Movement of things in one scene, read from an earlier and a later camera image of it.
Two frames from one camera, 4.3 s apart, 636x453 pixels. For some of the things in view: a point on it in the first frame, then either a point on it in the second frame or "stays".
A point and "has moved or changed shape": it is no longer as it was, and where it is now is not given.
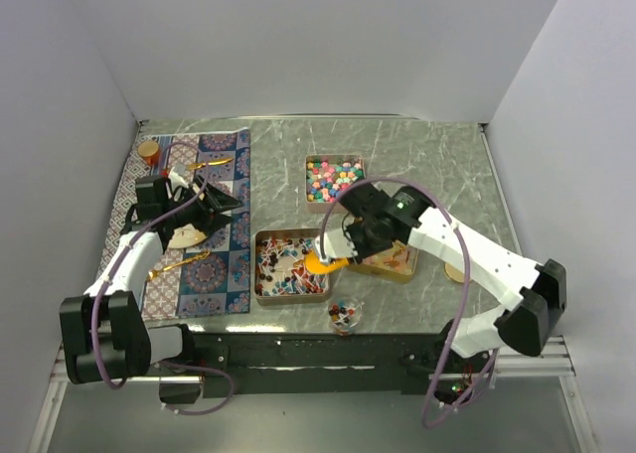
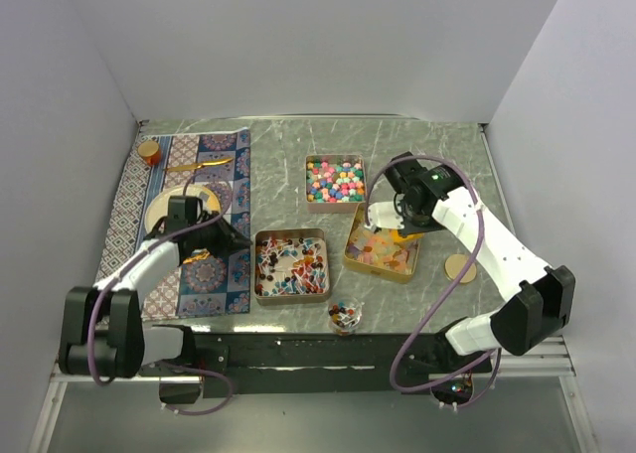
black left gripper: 210,218 → 228,242
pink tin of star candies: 327,175 stays
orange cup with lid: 149,151 stays
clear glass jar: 344,314 stays
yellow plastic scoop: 316,265 has moved or changed shape
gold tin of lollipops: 281,277 stays
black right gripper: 352,229 → 409,227
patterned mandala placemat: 211,278 stays
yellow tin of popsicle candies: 395,264 stays
